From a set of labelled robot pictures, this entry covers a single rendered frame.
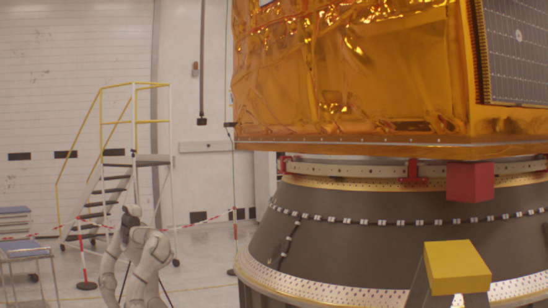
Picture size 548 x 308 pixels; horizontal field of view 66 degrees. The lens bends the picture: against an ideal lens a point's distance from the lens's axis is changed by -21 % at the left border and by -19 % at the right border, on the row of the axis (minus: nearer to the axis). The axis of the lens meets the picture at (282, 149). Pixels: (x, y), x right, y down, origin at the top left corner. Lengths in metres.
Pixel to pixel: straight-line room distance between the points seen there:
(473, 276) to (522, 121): 0.96
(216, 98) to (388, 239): 8.44
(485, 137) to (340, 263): 0.81
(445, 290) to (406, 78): 0.94
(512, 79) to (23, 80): 8.59
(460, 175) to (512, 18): 0.65
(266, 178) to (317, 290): 7.86
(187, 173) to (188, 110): 1.22
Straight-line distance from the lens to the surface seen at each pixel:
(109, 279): 2.50
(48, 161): 9.39
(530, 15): 2.10
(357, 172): 2.16
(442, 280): 1.17
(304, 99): 2.48
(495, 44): 1.82
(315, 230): 2.25
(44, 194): 9.43
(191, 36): 10.24
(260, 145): 2.97
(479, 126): 1.75
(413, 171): 2.06
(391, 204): 2.11
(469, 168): 1.77
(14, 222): 6.39
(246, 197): 10.58
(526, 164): 2.26
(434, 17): 1.79
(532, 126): 2.08
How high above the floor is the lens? 1.86
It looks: 2 degrees down
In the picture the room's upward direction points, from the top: 1 degrees counter-clockwise
